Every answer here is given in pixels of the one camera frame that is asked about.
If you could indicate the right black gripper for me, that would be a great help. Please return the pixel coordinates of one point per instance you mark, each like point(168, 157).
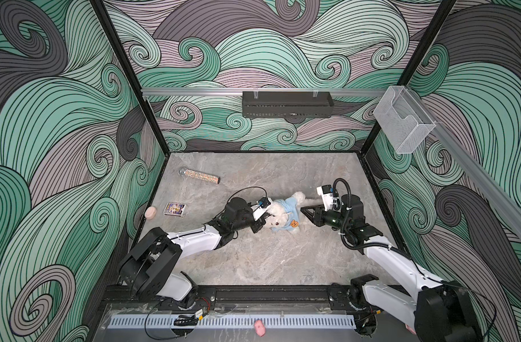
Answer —
point(319, 214)

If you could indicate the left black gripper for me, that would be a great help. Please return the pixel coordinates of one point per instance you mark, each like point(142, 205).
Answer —
point(247, 206)

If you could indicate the light blue fleece hoodie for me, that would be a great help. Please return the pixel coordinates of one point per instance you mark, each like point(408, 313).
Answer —
point(284, 215)

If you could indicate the white teddy bear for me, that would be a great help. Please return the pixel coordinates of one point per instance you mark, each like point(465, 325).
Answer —
point(304, 202)

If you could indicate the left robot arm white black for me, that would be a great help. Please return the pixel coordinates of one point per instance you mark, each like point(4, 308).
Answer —
point(148, 269)

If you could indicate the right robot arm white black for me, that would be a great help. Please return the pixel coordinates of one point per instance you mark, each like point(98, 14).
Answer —
point(434, 309)

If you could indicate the small colourful card pack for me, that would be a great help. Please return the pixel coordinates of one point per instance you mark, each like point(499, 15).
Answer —
point(174, 209)

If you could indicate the glass tube with sprinkles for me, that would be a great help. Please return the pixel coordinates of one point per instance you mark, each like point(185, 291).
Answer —
point(198, 175)

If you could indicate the pink round ball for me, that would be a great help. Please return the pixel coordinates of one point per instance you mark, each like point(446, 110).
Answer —
point(150, 213)

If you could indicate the small pink toy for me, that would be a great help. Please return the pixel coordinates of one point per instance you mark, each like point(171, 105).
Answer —
point(259, 328)

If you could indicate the pink plush pig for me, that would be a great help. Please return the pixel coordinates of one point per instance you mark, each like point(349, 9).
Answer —
point(410, 329)

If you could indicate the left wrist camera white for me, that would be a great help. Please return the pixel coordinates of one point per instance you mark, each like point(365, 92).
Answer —
point(261, 208)

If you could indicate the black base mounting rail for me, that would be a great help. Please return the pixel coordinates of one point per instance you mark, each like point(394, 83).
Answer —
point(336, 296)

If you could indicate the black wall tray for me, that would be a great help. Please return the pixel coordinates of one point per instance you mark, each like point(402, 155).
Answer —
point(287, 105)

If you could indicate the clear plastic wall bin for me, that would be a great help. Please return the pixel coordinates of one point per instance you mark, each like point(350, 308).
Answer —
point(404, 119)

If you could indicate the white slotted cable duct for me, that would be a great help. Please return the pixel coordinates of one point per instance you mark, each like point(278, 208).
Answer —
point(236, 321)

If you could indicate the aluminium rail back wall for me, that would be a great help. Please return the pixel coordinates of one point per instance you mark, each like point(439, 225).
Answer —
point(203, 91)

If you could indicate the aluminium rail wall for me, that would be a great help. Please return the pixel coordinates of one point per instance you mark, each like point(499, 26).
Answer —
point(477, 149)
point(203, 91)

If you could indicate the aluminium rail right wall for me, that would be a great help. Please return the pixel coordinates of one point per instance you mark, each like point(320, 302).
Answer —
point(477, 149)

